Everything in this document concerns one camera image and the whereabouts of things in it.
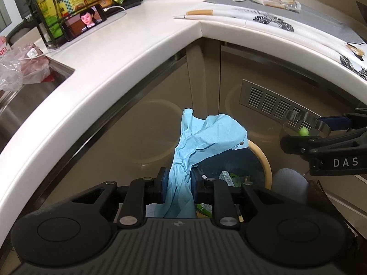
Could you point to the cream-rimmed trash bin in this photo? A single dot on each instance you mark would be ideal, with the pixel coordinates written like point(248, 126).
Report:
point(223, 163)

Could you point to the clear snack wrapper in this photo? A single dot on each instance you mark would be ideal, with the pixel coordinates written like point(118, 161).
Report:
point(278, 1)

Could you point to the pale grey slipper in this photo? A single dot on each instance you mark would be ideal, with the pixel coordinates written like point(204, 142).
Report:
point(289, 183)

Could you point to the beige cabinet door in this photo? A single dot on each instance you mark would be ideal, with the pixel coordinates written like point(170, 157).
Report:
point(229, 91)
point(129, 126)

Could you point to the black smartphone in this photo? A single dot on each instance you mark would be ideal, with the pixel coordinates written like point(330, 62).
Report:
point(86, 23)

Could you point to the white printed mat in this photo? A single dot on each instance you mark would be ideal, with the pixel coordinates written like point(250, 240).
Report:
point(286, 26)

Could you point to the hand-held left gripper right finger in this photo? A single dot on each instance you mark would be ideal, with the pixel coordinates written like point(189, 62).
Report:
point(195, 185)

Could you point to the grey counter mat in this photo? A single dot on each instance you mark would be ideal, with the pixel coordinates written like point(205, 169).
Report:
point(315, 14)

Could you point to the grey cabinet vent grille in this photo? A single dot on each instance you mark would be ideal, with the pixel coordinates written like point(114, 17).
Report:
point(266, 100)

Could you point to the green bottle with yellow cap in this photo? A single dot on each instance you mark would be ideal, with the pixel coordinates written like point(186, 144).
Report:
point(44, 1)

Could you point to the red and white carton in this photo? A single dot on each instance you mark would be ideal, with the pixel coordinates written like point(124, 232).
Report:
point(3, 47)

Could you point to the plastic bag of meat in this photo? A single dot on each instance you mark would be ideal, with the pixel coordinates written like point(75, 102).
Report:
point(31, 66)

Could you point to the blue disposable glove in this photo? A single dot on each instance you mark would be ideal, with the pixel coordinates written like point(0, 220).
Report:
point(200, 137)

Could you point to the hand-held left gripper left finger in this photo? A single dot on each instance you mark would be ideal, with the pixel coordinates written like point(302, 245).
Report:
point(164, 184)

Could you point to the stainless steel sink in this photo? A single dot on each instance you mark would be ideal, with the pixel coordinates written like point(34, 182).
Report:
point(25, 100)

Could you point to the flower-shaped metal mould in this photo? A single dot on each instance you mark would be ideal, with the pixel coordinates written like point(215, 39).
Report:
point(308, 119)

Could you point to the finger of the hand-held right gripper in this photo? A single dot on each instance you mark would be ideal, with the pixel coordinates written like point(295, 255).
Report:
point(301, 143)
point(335, 121)

